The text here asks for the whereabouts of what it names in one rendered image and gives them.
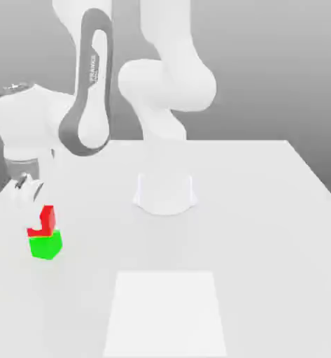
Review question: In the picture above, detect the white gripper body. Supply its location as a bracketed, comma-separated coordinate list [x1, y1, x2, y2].
[13, 181, 45, 231]

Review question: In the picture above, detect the small red cube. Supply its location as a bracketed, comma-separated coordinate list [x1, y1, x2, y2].
[27, 205, 57, 238]

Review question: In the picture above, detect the small green cube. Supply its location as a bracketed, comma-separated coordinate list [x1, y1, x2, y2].
[28, 229, 63, 261]

